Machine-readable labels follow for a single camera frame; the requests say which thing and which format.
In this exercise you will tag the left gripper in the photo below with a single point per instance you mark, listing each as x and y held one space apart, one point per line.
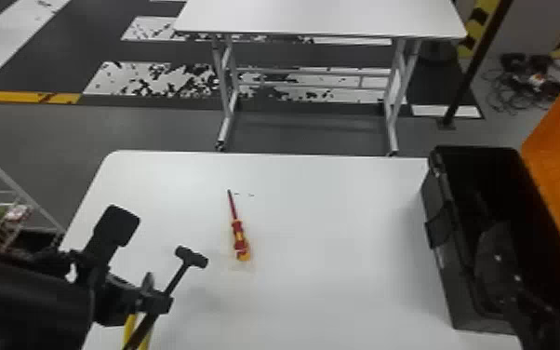
119 300

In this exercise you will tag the white side table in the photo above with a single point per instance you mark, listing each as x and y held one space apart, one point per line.
319 19

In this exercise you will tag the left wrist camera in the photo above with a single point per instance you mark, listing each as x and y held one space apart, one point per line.
111 229

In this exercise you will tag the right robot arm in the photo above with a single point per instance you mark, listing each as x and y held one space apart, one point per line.
509 273

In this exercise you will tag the black tool box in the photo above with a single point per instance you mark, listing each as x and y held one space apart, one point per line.
485 195

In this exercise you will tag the red and yellow screwdriver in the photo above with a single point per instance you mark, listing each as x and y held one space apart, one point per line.
239 237

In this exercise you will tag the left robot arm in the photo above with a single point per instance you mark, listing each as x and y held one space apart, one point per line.
21 303

